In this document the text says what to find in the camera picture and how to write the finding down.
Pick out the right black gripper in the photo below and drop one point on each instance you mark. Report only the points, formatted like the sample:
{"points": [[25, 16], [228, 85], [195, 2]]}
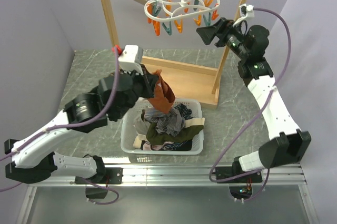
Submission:
{"points": [[222, 29]]}

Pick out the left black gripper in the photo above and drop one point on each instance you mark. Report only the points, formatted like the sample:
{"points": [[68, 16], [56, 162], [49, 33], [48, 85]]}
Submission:
{"points": [[148, 81]]}

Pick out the orange white underwear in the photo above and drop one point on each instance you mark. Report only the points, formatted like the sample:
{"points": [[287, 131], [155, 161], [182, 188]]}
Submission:
{"points": [[163, 96]]}

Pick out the white round clip hanger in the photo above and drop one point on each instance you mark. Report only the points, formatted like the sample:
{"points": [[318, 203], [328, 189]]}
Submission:
{"points": [[169, 14]]}

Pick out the beige underwear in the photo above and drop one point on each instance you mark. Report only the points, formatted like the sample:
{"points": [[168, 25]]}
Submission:
{"points": [[141, 126]]}

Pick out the grey striped underwear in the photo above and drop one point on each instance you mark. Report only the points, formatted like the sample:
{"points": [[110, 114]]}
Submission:
{"points": [[171, 123]]}

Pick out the olive green underwear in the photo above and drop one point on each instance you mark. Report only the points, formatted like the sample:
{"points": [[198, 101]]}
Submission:
{"points": [[193, 127]]}

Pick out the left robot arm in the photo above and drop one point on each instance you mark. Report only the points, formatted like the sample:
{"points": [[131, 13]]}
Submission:
{"points": [[34, 158]]}

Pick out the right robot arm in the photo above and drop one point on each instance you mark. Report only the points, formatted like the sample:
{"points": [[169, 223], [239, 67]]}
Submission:
{"points": [[287, 142]]}

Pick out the pink underwear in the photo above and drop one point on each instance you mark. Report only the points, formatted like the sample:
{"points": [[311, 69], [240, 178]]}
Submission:
{"points": [[141, 143]]}

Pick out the white plastic laundry basket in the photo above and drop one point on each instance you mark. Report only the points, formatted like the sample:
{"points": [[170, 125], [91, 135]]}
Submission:
{"points": [[188, 108]]}

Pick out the wooden clothes rack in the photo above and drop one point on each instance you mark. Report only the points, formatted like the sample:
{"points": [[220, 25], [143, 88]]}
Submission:
{"points": [[187, 80]]}

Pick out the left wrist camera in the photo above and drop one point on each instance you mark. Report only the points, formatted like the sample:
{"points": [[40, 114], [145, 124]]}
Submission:
{"points": [[129, 58]]}

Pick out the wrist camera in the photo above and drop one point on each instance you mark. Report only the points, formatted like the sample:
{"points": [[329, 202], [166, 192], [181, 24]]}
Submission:
{"points": [[246, 12], [129, 58]]}

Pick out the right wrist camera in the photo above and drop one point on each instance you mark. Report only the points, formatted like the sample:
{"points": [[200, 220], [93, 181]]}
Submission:
{"points": [[246, 12]]}

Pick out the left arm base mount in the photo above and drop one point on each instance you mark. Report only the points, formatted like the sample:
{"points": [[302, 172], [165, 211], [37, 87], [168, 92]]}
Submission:
{"points": [[97, 188]]}

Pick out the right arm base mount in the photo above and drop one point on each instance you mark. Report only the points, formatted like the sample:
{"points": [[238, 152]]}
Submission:
{"points": [[240, 186]]}

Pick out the aluminium rail frame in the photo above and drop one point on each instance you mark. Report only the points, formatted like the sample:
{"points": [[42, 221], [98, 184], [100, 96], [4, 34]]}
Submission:
{"points": [[174, 189]]}

